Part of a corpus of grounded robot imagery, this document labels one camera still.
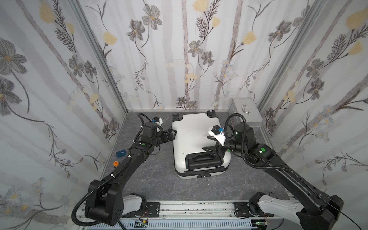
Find silver aluminium case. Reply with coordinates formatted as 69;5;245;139
229;98;264;129

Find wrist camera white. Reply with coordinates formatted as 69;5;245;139
152;117;163;126
208;125;226;146

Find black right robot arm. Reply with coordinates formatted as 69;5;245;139
203;113;344;230

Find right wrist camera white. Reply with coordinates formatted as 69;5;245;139
208;125;226;146

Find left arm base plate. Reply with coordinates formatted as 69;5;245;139
125;202;161;218

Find white slotted cable duct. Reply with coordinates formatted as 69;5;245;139
86;219;259;230

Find blue pill box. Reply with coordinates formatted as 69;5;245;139
116;149;127;158

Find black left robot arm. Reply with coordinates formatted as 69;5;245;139
71;113;177;227

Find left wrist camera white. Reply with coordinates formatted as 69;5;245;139
152;117;163;126

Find aluminium mounting rail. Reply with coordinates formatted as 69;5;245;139
77;200;300;222

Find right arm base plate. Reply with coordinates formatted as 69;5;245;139
234;202;264;219

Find white hard-shell suitcase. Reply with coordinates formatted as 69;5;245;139
172;110;231;179

